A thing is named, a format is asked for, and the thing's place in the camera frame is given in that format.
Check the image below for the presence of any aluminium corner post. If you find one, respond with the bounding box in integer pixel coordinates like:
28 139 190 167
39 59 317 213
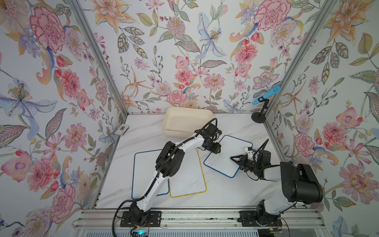
68 0 128 118
264 0 341 116

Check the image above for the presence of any aluminium corner post right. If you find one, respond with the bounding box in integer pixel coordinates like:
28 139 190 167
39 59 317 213
264 0 341 116

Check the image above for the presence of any cream plastic storage box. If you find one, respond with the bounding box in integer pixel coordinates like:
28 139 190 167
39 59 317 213
162 107 213 138

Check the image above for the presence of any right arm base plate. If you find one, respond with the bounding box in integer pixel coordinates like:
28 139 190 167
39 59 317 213
237 210 282 228

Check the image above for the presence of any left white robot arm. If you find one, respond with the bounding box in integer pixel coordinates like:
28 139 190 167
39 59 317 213
128 118 222 222

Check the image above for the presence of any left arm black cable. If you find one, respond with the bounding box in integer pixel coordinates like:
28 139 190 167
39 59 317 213
112 199 140 237

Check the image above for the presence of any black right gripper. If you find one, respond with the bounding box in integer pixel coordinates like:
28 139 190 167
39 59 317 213
230 154 260 172

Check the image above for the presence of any black microphone stand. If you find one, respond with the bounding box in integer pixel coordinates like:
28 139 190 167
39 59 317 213
251 97 269 123

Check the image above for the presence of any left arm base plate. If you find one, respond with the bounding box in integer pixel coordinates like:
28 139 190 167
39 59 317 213
119 211 162 228

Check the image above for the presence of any yellow-framed whiteboard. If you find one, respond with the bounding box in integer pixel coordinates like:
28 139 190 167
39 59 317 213
169 149 207 198

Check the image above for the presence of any aluminium front rail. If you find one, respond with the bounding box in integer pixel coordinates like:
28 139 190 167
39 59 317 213
71 208 330 237

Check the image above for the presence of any blue-framed whiteboard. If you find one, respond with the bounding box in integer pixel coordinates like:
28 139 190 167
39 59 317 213
131 150 161 200
203 135 253 178

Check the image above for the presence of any small white card box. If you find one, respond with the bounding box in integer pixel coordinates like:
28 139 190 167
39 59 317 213
114 124 129 136

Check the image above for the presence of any aluminium corner post left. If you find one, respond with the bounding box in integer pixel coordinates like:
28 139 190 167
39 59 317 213
68 0 128 118

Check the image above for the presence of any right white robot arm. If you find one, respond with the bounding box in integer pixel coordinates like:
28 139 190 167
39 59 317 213
230 139 323 226

